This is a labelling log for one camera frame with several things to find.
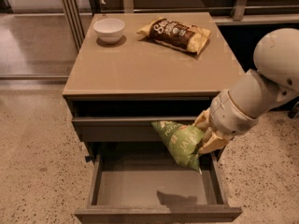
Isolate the grey drawer cabinet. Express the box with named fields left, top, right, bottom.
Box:
left=63, top=12, right=244, bottom=157

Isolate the green jalapeno chip bag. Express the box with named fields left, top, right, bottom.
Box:
left=151, top=121, right=205, bottom=174

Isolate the white ceramic bowl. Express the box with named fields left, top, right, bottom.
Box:
left=93, top=18, right=125, bottom=44

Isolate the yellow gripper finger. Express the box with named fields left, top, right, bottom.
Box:
left=193, top=109, right=210, bottom=132
left=198, top=131, right=233, bottom=155

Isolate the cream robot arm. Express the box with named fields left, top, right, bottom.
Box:
left=194, top=28, right=299, bottom=154

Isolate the brown chip bag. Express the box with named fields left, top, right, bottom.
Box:
left=137, top=17, right=211, bottom=54

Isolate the metal railing frame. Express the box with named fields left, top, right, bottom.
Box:
left=61, top=0, right=299, bottom=49

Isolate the open middle drawer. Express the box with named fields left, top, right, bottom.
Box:
left=75, top=147, right=242, bottom=224

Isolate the dark object at right edge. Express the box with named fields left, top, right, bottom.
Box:
left=288, top=101, right=299, bottom=119

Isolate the closed top drawer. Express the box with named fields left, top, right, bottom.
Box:
left=72, top=117, right=195, bottom=142

